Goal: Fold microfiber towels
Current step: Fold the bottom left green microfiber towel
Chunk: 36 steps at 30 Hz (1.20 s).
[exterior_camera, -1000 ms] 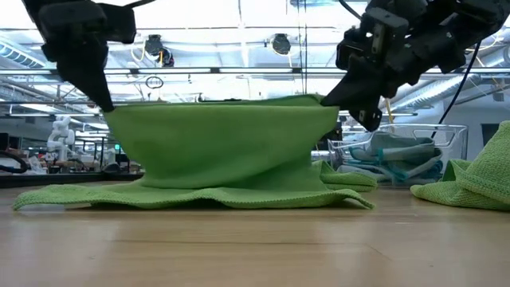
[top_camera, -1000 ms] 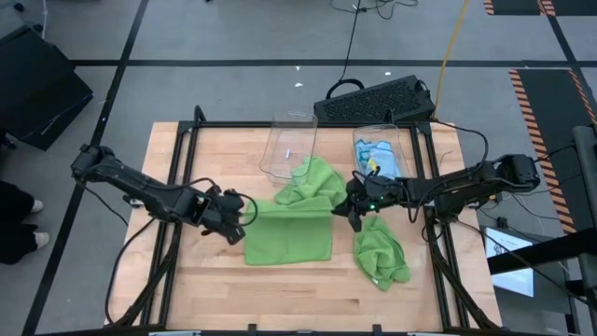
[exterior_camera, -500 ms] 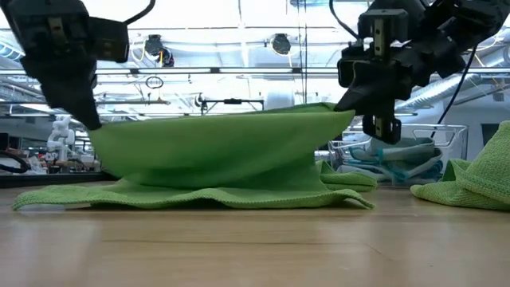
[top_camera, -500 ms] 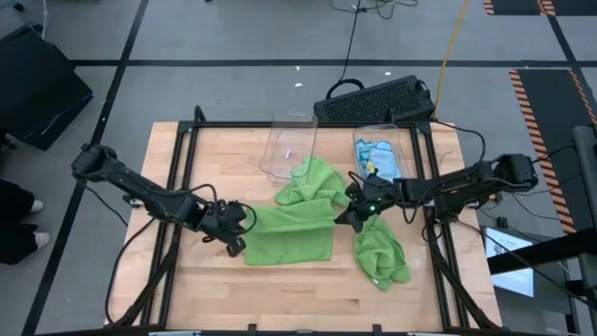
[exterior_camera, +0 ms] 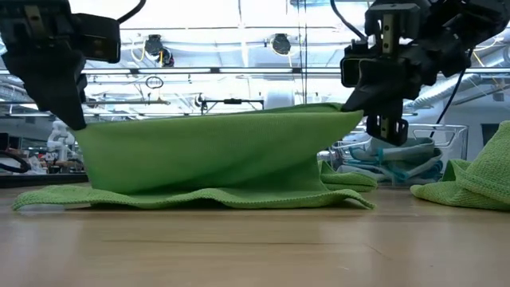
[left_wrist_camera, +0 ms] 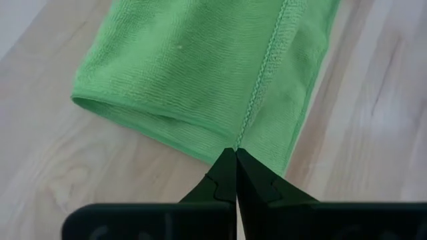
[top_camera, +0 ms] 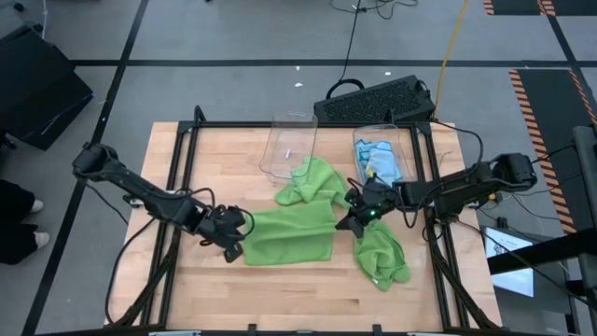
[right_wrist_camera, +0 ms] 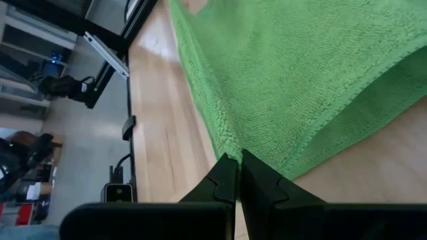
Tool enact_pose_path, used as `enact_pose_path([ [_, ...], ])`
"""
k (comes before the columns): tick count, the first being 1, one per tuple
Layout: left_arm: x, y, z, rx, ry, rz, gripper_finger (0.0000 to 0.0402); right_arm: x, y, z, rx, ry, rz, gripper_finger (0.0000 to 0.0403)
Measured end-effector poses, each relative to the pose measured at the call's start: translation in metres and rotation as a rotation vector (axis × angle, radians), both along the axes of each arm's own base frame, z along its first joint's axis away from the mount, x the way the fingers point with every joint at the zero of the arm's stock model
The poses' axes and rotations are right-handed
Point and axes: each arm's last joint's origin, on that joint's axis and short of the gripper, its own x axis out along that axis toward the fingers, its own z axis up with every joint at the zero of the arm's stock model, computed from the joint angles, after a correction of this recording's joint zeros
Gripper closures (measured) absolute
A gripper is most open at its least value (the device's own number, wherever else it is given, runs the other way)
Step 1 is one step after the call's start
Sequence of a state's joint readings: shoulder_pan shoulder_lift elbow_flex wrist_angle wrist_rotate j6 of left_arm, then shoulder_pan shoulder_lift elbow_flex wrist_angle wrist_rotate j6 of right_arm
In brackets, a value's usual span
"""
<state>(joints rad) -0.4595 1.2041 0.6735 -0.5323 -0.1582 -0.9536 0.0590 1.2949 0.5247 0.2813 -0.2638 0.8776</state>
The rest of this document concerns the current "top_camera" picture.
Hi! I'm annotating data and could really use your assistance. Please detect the black diagonal bar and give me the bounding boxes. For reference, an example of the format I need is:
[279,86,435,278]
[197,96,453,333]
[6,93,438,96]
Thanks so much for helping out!
[487,227,597,276]

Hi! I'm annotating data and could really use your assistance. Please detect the black mat with orange stripes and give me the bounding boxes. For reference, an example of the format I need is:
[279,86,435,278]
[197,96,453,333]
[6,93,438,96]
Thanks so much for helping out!
[507,67,597,235]
[482,0,597,18]

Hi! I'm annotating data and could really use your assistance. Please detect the green microfiber towel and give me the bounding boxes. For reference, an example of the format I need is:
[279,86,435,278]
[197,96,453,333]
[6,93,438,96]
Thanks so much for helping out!
[353,218,412,292]
[242,198,338,267]
[273,156,354,210]

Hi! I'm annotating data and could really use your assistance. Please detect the yellow cable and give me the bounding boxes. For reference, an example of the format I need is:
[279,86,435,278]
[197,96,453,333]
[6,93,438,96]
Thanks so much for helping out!
[432,0,470,119]

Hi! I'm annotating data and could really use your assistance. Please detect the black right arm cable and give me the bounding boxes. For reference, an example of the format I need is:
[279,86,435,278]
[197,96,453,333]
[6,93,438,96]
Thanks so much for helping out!
[428,120,485,181]

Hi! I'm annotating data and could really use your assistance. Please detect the monitor with white screen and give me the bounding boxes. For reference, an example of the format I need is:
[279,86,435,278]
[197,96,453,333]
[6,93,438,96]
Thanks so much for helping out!
[484,225,535,299]

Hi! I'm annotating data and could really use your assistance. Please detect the black floor cable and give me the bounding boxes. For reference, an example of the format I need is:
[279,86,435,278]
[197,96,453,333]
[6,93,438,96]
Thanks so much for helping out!
[326,0,420,100]

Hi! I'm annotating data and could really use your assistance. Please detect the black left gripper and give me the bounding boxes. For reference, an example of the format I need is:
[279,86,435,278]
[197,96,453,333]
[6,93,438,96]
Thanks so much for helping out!
[200,204,248,263]

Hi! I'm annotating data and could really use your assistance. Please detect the black left wrist camera cable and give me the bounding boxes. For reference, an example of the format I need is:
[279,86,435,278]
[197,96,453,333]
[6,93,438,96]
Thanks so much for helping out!
[186,187,257,247]

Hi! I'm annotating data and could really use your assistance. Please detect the clear plastic bin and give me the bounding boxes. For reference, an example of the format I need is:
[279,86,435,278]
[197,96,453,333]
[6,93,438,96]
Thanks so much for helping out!
[352,123,414,189]
[258,110,319,186]

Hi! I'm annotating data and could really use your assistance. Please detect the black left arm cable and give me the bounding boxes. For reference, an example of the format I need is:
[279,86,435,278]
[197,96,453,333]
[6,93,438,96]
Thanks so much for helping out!
[104,217,158,327]

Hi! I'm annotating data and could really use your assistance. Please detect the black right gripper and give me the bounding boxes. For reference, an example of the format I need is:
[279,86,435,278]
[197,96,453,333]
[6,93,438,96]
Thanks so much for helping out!
[335,178,402,239]

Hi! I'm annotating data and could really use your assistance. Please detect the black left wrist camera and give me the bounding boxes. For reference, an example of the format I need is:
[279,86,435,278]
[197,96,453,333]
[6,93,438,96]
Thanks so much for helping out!
[226,207,248,230]

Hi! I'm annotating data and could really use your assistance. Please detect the grey post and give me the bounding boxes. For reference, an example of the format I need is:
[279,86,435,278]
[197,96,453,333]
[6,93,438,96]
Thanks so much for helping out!
[572,124,597,304]

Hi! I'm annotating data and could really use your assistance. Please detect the person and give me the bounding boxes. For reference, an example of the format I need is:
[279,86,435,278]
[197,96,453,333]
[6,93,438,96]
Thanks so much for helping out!
[0,179,51,266]

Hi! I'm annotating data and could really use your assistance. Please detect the large black case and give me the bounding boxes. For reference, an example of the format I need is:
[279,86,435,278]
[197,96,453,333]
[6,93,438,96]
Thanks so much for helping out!
[0,25,94,151]

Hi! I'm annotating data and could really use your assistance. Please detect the black metal table frame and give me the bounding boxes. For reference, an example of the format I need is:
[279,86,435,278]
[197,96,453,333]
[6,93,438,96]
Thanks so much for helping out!
[104,105,504,336]

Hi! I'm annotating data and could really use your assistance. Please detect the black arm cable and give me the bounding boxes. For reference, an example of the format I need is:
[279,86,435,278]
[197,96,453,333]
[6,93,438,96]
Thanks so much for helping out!
[104,217,158,327]
[428,120,485,181]

